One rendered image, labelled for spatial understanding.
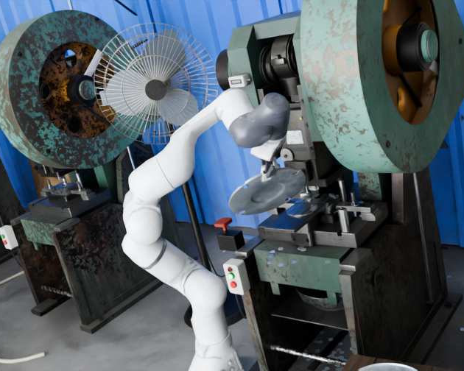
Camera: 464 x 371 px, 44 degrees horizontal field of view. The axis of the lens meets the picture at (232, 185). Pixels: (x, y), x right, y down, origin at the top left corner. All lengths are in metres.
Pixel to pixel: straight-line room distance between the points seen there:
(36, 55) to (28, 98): 0.22
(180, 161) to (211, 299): 0.44
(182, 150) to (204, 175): 2.70
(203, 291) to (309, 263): 0.59
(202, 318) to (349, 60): 0.89
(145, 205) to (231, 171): 2.55
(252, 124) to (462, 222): 2.06
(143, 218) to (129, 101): 1.28
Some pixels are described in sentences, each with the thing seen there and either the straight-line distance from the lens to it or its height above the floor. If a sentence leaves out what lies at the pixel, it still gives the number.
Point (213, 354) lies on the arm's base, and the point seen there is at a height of 0.56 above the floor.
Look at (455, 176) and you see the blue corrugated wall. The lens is 3.34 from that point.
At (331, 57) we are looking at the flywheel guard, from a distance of 1.68.
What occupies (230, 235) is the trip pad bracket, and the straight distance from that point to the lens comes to 2.37.
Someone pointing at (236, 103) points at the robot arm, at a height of 1.34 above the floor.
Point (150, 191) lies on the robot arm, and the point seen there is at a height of 1.16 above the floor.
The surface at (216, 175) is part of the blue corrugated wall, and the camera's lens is 4.22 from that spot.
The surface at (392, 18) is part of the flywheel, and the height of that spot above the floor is 1.43.
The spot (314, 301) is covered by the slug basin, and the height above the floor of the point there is 0.39.
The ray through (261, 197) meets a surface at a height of 0.92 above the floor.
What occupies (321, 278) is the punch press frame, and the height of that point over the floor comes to 0.55.
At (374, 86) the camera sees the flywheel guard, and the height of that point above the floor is 1.29.
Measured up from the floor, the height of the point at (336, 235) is 0.69.
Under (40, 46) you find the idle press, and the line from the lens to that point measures 3.04.
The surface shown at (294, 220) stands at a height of 0.78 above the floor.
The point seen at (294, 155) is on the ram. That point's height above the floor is 0.99.
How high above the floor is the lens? 1.62
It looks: 18 degrees down
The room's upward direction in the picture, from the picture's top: 13 degrees counter-clockwise
